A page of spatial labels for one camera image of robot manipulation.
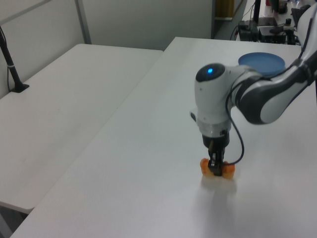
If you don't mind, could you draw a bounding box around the grey partition frame post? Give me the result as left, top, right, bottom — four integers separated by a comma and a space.
75, 0, 92, 45

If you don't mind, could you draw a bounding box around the white side table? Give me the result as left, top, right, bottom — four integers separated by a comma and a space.
0, 43, 164, 214

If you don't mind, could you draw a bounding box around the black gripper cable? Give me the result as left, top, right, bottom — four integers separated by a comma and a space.
224, 74, 246, 166

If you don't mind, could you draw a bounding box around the blue round plate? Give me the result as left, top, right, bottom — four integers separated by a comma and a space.
238, 51, 286, 76

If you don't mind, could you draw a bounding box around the orange toy bread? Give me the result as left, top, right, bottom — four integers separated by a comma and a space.
199, 158, 235, 179

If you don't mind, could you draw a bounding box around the black monitor stand pole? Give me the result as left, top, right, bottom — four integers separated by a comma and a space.
253, 0, 261, 25

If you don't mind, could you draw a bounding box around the brown wooden panel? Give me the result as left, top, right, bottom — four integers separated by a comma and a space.
214, 0, 235, 20

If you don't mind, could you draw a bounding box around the black camera stand pole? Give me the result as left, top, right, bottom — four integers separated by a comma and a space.
0, 25, 30, 93

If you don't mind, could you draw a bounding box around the black electronics box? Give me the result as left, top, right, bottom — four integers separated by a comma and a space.
238, 20, 259, 42

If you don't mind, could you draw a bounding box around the black control unit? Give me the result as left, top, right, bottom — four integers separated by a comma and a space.
258, 24, 298, 45

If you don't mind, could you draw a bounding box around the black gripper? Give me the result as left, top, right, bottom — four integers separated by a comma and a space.
202, 133, 230, 178

